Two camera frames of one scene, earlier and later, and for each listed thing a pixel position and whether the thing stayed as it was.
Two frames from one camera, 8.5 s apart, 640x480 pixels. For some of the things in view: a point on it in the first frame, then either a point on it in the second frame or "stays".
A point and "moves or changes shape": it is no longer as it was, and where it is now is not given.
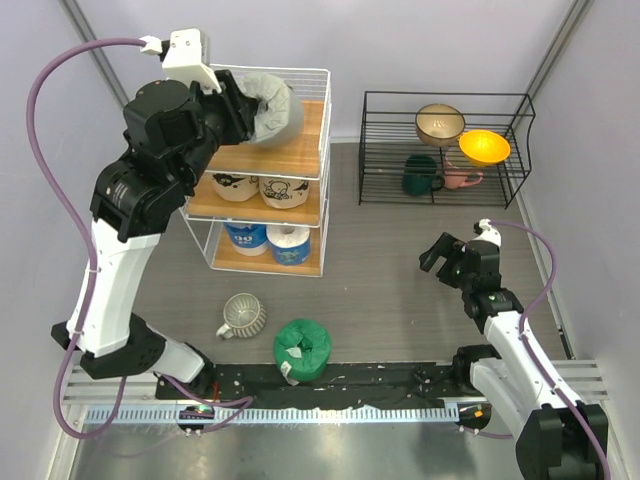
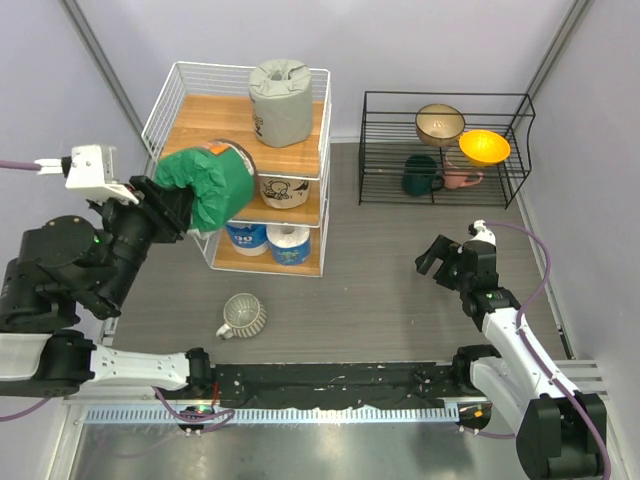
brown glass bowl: (439, 125) stays
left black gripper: (239, 108) to (171, 209)
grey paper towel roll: (279, 114) moves or changes shape
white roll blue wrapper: (290, 243) stays
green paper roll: (302, 349) to (223, 176)
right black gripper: (450, 247) stays
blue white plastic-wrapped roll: (249, 240) stays
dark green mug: (421, 175) stays
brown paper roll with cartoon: (283, 193) stays
